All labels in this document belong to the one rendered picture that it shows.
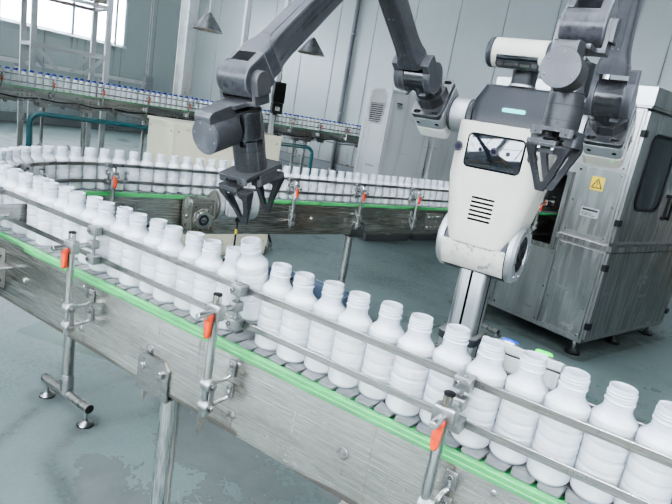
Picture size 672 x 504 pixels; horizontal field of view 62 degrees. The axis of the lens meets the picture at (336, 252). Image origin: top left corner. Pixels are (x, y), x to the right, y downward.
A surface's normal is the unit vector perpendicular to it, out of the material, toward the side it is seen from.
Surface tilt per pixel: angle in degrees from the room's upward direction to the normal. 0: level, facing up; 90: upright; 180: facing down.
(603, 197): 90
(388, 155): 90
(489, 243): 90
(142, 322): 90
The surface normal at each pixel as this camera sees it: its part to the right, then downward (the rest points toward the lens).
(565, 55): -0.54, 0.11
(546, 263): -0.77, 0.02
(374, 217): 0.62, 0.27
